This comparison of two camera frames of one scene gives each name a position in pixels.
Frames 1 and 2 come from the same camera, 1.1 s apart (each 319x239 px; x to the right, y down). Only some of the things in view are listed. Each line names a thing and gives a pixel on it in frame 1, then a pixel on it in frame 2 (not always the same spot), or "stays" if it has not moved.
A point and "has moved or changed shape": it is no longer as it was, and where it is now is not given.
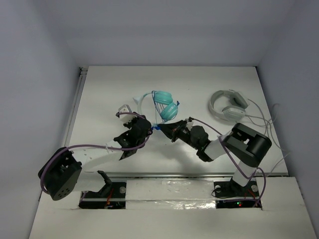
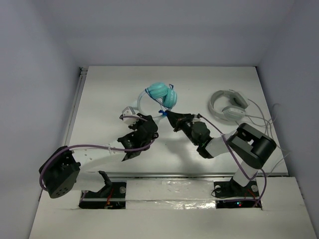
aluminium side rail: (83, 72) stays
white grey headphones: (235, 111) stays
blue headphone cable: (159, 107) -> (161, 104)
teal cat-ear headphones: (170, 110) has moved or changed shape
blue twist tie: (156, 127) has moved or changed shape
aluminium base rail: (170, 175) stays
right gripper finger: (171, 130) -> (177, 119)
